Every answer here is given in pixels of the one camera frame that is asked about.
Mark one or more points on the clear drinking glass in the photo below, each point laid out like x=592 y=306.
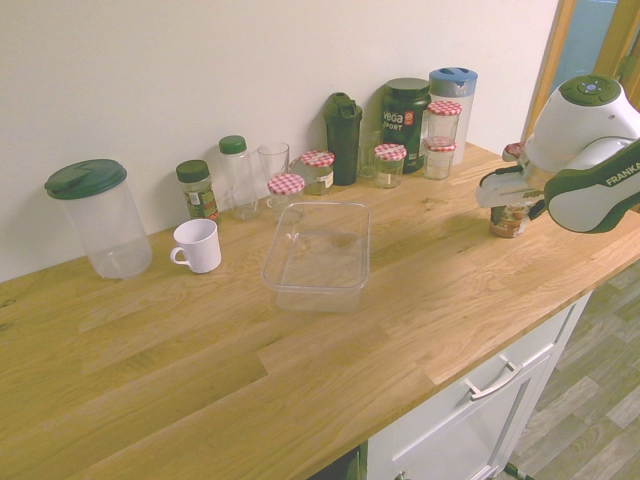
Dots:
x=369 y=155

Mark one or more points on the black shaker bottle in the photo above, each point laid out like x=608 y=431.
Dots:
x=344 y=145

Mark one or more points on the cereal cup with foil lid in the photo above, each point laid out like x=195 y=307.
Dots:
x=507 y=225

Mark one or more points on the clear plastic rectangular container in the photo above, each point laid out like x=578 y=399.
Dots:
x=320 y=295

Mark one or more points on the spice jar with dark lid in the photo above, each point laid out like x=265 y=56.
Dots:
x=197 y=195

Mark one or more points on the black protein powder tub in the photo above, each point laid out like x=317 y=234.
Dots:
x=402 y=100

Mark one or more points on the clear canister with green lid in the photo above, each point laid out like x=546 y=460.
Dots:
x=85 y=180

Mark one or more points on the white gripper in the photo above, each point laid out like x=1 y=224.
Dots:
x=500 y=192

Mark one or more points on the faceted jar red checkered lid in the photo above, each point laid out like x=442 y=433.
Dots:
x=439 y=165

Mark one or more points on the clear bottle with green cap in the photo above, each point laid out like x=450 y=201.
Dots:
x=237 y=175

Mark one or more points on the white ceramic mug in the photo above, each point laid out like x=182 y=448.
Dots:
x=200 y=247

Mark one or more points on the white drawer front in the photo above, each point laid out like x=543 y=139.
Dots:
x=450 y=425

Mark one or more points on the labelled jar red checkered lid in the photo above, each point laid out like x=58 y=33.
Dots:
x=317 y=159

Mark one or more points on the wooden door frame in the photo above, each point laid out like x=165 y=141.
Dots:
x=552 y=60

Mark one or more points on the translucent pitcher with blue lid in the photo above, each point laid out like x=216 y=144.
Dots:
x=452 y=80

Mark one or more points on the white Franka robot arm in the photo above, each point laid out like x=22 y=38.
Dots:
x=575 y=125

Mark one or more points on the unlabelled jar red checkered lid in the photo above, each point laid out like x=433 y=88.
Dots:
x=286 y=184

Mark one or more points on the glass jar red checkered lid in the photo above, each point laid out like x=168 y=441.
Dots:
x=443 y=109
x=390 y=151

